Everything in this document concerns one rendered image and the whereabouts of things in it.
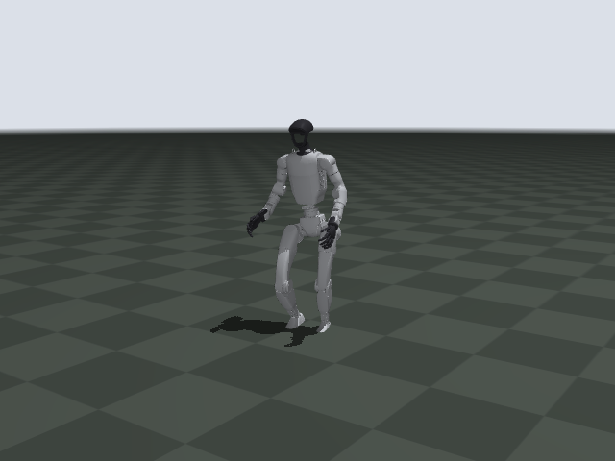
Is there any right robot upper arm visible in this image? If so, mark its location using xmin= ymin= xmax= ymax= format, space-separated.
xmin=273 ymin=154 xmax=289 ymax=196

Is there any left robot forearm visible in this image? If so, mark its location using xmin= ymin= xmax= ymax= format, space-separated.
xmin=328 ymin=186 xmax=347 ymax=226

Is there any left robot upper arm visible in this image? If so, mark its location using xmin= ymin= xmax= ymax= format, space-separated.
xmin=317 ymin=154 xmax=347 ymax=199

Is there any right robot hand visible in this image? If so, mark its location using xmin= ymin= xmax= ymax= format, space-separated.
xmin=247 ymin=209 xmax=267 ymax=237

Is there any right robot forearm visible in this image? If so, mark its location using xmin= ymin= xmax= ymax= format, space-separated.
xmin=263 ymin=184 xmax=280 ymax=220

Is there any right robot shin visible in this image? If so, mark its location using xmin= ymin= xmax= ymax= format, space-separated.
xmin=275 ymin=284 xmax=300 ymax=318

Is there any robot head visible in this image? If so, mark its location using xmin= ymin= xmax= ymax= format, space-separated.
xmin=289 ymin=119 xmax=314 ymax=156

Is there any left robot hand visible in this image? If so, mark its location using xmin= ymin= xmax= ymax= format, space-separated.
xmin=318 ymin=216 xmax=338 ymax=249

